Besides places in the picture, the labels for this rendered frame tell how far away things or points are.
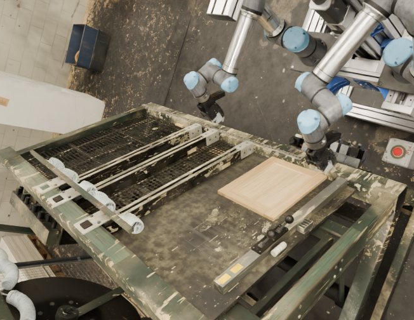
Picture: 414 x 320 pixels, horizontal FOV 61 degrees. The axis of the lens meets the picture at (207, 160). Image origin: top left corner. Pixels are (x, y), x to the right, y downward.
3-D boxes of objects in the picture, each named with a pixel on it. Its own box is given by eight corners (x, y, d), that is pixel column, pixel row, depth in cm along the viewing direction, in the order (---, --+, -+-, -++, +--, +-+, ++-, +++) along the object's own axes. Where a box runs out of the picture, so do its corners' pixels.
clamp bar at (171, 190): (256, 153, 227) (255, 119, 215) (89, 251, 159) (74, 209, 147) (244, 148, 233) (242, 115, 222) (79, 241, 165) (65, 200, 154)
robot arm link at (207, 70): (230, 73, 170) (213, 89, 169) (216, 65, 177) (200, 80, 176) (224, 63, 163) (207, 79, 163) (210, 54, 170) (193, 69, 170)
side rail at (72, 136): (147, 119, 313) (145, 107, 308) (21, 169, 250) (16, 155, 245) (142, 117, 318) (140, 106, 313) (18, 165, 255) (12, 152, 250)
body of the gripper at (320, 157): (307, 166, 141) (300, 149, 132) (319, 149, 142) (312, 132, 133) (324, 173, 135) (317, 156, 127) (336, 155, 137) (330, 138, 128)
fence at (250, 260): (347, 185, 186) (347, 179, 184) (223, 294, 132) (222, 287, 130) (338, 182, 190) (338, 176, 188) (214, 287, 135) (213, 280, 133)
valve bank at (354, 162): (380, 149, 206) (367, 144, 188) (372, 172, 208) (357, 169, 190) (306, 129, 239) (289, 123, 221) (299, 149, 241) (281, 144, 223)
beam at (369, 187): (404, 202, 179) (408, 184, 174) (394, 213, 172) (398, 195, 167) (152, 113, 326) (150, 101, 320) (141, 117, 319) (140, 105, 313)
